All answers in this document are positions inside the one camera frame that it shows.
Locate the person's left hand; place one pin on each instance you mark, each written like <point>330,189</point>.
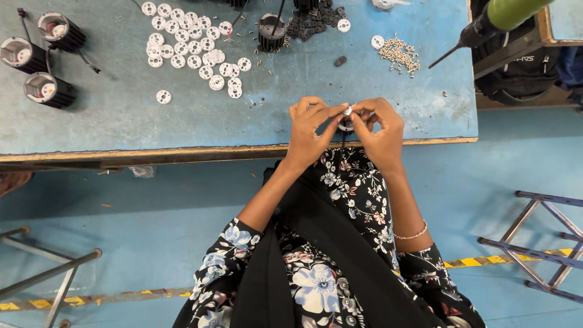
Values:
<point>307,139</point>

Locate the person's right hand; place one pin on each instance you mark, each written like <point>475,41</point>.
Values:
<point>382,136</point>

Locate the black scarf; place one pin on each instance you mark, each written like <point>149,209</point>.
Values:
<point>319,218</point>

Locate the heap of small metal screws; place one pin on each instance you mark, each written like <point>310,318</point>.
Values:
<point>400,54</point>

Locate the white plastic disc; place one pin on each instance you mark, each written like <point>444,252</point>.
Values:
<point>377,42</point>
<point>344,25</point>
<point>163,96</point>

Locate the black finned lamp housing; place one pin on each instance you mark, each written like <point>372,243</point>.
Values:
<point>305,3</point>
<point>50,90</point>
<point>272,34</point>
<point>25,55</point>
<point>63,32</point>

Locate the clear plastic bag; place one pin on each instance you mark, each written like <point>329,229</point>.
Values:
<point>385,3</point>

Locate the black floral dress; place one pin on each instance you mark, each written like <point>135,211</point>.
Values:
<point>319,287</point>

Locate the pile of white plastic discs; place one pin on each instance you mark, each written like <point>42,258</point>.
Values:
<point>191,45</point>

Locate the black backpack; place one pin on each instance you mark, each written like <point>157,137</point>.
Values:
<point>519,73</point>

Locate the green black electric screwdriver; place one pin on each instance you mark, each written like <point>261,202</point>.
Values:
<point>496,20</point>

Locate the crumpled clear plastic wrap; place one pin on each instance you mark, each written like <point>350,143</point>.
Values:
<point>142,171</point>

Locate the brown woven object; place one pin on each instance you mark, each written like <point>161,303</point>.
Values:
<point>11,182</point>

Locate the metal frame stool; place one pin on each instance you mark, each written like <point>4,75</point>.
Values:
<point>43,273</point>
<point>537,248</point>

